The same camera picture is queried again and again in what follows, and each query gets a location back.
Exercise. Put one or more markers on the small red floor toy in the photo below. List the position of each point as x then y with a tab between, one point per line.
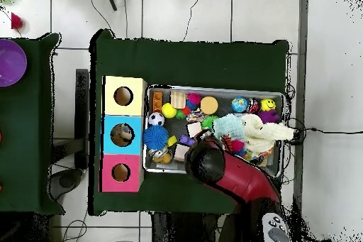
15	22

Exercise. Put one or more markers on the purple spiky toy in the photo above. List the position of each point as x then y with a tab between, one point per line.
268	116

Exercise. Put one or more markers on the large blue spiky ball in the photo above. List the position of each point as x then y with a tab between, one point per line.
155	137

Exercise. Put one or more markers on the small soccer ball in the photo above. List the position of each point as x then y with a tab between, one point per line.
156	119

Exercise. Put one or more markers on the blue globe ball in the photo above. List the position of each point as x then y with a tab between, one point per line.
239	104

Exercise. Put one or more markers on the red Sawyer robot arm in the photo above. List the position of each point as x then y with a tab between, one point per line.
241	179

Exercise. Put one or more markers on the mint green waffle cloth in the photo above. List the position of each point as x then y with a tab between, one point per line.
229	127

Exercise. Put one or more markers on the cream waffle cloth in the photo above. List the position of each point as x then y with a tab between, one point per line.
263	134

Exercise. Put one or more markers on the purple bowl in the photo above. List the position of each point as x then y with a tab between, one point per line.
10	63

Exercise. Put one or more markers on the yellow smiley ball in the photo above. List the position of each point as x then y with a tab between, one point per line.
268	105

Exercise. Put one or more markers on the shallow clear mesh bin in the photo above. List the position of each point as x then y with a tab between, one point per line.
224	94

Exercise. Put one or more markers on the colourful polka dot cloth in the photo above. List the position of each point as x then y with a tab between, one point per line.
256	155

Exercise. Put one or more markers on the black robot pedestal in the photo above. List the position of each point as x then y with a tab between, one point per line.
175	230

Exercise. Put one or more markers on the yellow tennis ball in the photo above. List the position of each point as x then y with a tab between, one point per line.
169	110

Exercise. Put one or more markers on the plain wooden cube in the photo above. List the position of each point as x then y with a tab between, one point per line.
194	129

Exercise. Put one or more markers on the dark green table cloth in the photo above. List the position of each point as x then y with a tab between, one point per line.
28	154
184	63

